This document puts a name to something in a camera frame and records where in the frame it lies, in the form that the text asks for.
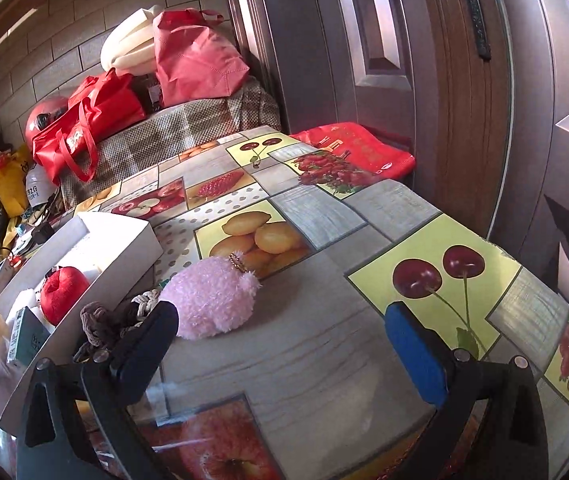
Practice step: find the red plush apple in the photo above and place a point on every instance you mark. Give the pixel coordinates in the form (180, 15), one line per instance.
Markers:
(62, 295)

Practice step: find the fruit print tablecloth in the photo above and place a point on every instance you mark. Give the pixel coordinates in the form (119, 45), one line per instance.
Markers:
(314, 360)

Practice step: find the pink fabric bag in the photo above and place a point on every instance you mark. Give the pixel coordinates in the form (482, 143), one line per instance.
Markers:
(194, 65)

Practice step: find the white storage box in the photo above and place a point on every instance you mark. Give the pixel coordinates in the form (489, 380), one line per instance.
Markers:
(114, 240)

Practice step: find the cream white bag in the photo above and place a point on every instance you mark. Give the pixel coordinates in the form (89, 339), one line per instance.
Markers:
(124, 50)

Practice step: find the pink plush toy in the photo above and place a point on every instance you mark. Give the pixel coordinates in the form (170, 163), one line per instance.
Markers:
(209, 300)

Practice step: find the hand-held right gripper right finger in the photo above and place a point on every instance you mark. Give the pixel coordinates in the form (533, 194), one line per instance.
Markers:
(414, 350)

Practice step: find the plaid checkered cloth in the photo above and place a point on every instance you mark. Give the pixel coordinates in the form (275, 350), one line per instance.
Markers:
(189, 125)

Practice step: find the teal white small carton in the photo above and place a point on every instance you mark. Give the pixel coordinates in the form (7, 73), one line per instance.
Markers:
(24, 335)

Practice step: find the white helmet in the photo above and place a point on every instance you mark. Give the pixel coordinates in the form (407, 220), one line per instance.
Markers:
(39, 185)

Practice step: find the red helmet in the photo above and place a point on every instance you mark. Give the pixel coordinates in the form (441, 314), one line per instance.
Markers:
(47, 112)

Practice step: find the flat red printed bag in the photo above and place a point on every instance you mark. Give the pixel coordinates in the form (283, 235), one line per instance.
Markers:
(364, 145)

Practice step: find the yellow bag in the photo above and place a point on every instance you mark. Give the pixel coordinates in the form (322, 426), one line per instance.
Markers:
(9, 185)

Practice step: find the red tote bag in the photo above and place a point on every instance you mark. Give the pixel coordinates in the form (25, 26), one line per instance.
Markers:
(104, 105)

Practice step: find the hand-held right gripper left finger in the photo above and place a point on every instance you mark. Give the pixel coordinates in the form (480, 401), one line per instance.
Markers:
(147, 340)

